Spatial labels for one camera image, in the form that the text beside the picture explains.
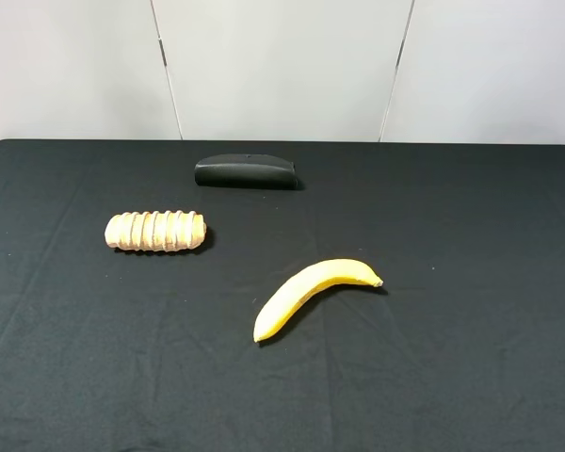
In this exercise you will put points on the ridged tan bread roll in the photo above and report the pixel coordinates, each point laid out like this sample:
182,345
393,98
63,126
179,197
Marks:
156,231

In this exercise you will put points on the yellow banana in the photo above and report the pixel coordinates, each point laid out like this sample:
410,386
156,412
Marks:
312,280

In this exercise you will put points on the black glasses case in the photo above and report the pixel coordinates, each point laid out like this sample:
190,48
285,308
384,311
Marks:
246,170

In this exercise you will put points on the black tablecloth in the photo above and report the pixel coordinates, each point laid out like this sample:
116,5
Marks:
461,349

